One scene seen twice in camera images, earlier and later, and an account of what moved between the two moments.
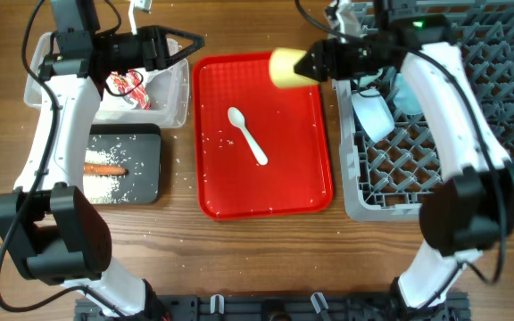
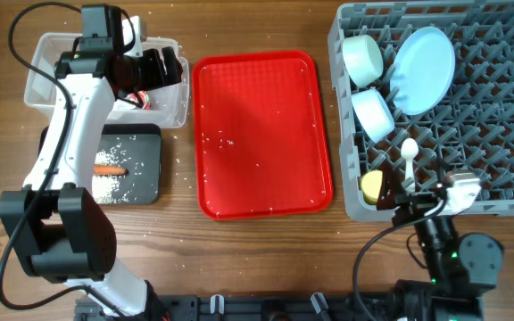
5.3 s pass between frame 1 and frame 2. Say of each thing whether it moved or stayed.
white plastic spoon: moved
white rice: stayed
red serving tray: stayed
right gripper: moved
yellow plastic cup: moved
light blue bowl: stayed
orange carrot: stayed
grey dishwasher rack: stayed
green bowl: moved
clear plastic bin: stayed
